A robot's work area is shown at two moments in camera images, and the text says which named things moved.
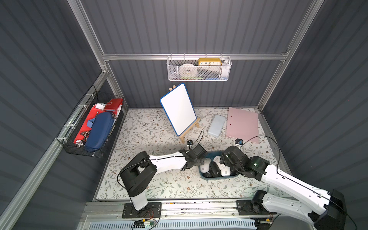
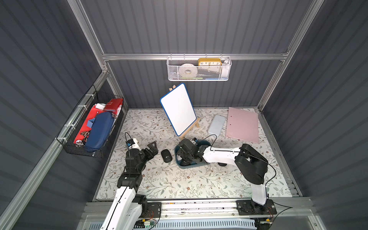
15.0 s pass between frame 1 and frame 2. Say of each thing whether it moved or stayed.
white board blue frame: stayed
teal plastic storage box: moved
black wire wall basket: stayed
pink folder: stayed
